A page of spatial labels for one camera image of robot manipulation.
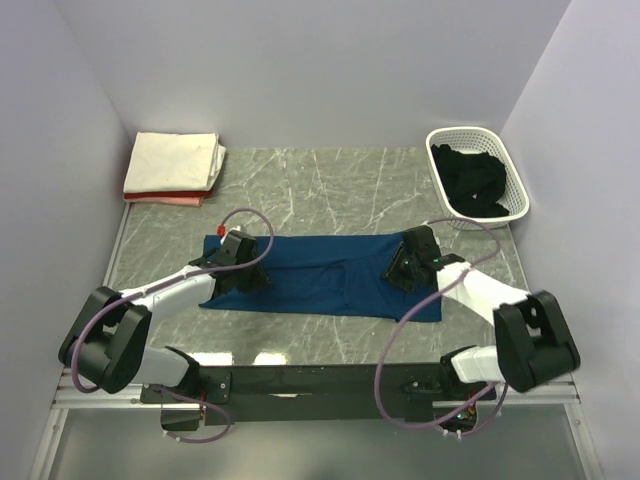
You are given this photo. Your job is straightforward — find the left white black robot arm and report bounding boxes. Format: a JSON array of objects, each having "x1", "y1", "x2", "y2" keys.
[{"x1": 59, "y1": 230, "x2": 274, "y2": 402}]

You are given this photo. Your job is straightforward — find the black base beam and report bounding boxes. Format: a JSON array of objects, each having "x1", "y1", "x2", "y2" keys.
[{"x1": 172, "y1": 363, "x2": 486, "y2": 423}]

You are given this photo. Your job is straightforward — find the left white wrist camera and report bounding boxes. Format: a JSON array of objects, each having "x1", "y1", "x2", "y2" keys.
[{"x1": 216, "y1": 225, "x2": 245, "y2": 242}]

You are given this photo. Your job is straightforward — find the white plastic laundry basket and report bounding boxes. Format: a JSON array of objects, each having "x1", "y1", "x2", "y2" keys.
[{"x1": 425, "y1": 126, "x2": 530, "y2": 230}]

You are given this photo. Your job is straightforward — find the folded white t-shirt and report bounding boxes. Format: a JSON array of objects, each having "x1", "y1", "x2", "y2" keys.
[{"x1": 123, "y1": 132, "x2": 226, "y2": 194}]

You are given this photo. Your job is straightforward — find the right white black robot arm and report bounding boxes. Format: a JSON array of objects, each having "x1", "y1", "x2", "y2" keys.
[{"x1": 382, "y1": 225, "x2": 581, "y2": 399}]

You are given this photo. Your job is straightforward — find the folded pink t-shirt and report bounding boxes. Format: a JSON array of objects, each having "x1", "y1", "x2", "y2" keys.
[{"x1": 125, "y1": 196, "x2": 204, "y2": 207}]

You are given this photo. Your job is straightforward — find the folded red t-shirt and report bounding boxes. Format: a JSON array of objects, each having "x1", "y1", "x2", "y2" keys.
[{"x1": 123, "y1": 188, "x2": 213, "y2": 200}]

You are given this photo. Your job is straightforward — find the aluminium rail frame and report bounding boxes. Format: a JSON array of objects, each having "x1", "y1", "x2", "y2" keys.
[{"x1": 29, "y1": 371, "x2": 604, "y2": 479}]

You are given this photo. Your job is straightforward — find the black clothes in basket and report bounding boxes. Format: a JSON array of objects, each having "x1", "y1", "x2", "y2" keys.
[{"x1": 431, "y1": 144, "x2": 510, "y2": 218}]

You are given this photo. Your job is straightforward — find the blue t-shirt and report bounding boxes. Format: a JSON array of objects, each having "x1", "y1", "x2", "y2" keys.
[{"x1": 200, "y1": 232, "x2": 434, "y2": 321}]

